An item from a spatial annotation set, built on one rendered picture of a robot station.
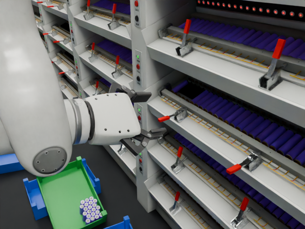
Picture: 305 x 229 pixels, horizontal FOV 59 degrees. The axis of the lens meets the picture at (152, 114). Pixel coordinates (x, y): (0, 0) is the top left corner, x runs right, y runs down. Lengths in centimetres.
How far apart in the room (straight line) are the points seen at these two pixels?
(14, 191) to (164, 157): 81
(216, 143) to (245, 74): 21
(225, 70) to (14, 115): 45
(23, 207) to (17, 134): 104
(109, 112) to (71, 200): 80
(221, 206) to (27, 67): 64
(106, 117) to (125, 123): 4
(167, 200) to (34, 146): 79
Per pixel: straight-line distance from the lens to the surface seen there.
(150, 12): 86
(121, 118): 52
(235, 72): 63
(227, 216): 82
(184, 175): 92
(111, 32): 109
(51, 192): 130
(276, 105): 56
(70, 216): 125
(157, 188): 115
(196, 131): 77
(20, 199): 145
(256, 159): 66
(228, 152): 70
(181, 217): 105
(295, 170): 64
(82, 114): 48
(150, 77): 91
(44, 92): 37
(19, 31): 41
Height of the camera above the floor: 94
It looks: 28 degrees down
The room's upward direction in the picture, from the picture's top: straight up
